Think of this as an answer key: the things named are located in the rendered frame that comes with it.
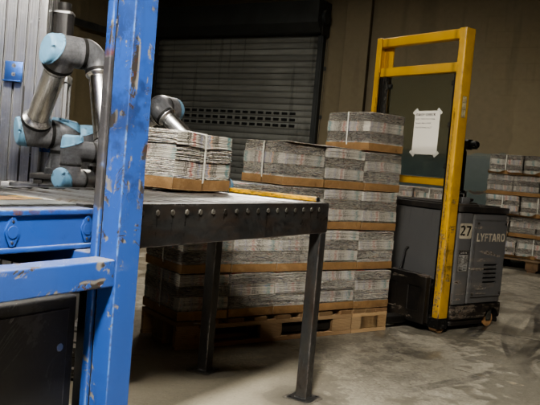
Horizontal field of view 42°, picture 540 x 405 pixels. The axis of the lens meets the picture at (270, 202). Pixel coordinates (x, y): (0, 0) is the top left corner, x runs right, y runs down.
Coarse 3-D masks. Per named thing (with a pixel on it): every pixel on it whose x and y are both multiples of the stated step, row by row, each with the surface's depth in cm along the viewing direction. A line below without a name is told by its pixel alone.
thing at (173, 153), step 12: (156, 132) 265; (168, 132) 262; (180, 132) 261; (156, 144) 265; (168, 144) 262; (180, 144) 262; (192, 144) 268; (156, 156) 266; (168, 156) 262; (180, 156) 263; (192, 156) 270; (156, 168) 265; (168, 168) 262; (180, 168) 264; (192, 168) 271
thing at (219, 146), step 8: (208, 144) 281; (216, 144) 282; (224, 144) 287; (216, 152) 283; (224, 152) 287; (208, 160) 279; (216, 160) 283; (224, 160) 288; (208, 168) 281; (216, 168) 284; (224, 168) 289; (208, 176) 280; (216, 176) 285; (224, 176) 290
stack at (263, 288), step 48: (288, 192) 370; (336, 192) 390; (240, 240) 354; (288, 240) 372; (336, 240) 393; (192, 288) 340; (240, 288) 357; (288, 288) 375; (336, 288) 396; (192, 336) 342; (240, 336) 376; (288, 336) 378
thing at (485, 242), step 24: (408, 216) 464; (432, 216) 448; (480, 216) 444; (504, 216) 459; (408, 240) 463; (432, 240) 447; (456, 240) 433; (480, 240) 445; (504, 240) 460; (408, 264) 463; (432, 264) 446; (456, 264) 434; (480, 264) 447; (456, 288) 436; (480, 288) 450; (456, 312) 437; (480, 312) 451
